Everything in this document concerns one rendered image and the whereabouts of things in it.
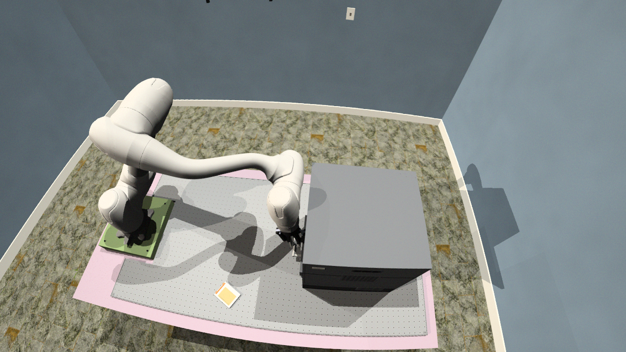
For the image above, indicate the dark grey instrument cabinet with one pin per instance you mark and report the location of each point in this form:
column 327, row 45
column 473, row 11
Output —
column 365, row 229

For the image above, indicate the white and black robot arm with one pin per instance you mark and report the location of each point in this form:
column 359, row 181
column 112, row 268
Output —
column 128, row 136

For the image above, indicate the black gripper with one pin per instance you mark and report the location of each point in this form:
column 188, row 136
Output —
column 295, row 234

